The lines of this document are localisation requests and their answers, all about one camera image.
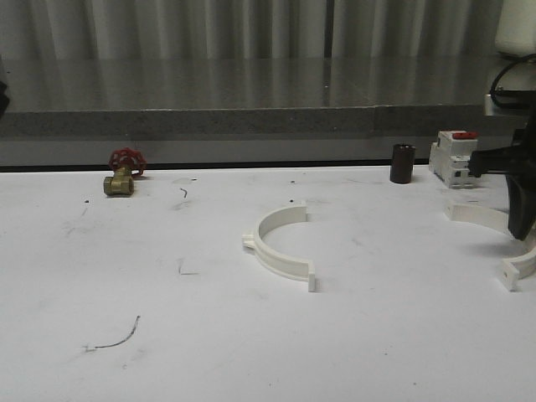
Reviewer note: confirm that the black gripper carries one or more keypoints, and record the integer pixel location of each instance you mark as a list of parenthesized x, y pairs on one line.
[(518, 161)]

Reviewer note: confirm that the dark brown cylindrical coupling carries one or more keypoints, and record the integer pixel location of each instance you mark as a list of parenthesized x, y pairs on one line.
[(402, 162)]

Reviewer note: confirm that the white container on ledge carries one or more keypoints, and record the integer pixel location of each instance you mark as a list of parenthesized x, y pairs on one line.
[(515, 34)]

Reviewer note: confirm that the grey stone countertop ledge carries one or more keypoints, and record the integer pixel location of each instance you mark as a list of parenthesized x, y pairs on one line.
[(150, 100)]

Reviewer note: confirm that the brass valve red handwheel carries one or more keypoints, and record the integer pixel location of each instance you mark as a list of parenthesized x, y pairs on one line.
[(126, 164)]

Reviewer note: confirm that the white circuit breaker red switch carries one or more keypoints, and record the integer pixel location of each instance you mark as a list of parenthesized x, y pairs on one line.
[(450, 155)]

